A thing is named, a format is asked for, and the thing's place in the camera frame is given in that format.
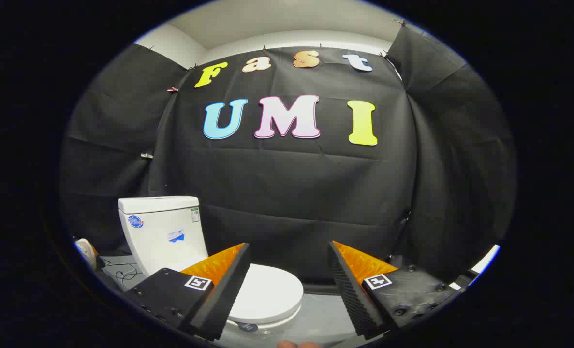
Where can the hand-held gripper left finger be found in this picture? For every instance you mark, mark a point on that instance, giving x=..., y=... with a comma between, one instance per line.
x=228, y=290

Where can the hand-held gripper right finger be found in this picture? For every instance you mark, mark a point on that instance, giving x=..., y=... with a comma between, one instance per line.
x=352, y=295

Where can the black round lid knob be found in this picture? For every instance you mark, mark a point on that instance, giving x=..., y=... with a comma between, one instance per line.
x=248, y=327

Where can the white toilet tank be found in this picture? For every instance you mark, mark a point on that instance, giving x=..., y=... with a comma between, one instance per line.
x=161, y=227

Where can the black backdrop cloth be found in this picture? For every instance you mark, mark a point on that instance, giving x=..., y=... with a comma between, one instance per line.
x=286, y=183

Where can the white sneaker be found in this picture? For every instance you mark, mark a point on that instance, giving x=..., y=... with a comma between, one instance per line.
x=86, y=249

